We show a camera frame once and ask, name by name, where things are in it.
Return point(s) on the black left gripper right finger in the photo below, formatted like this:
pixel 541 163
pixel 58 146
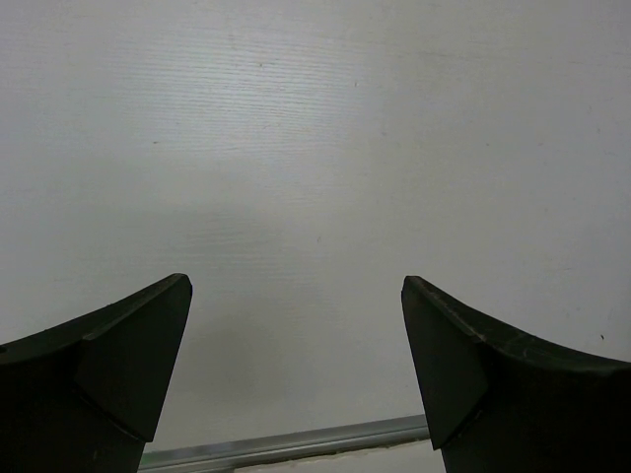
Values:
pixel 498 399

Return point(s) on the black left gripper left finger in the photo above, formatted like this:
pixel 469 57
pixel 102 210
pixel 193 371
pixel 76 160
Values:
pixel 87 395

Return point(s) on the aluminium table edge rail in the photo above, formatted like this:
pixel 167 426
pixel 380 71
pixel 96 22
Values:
pixel 232 455

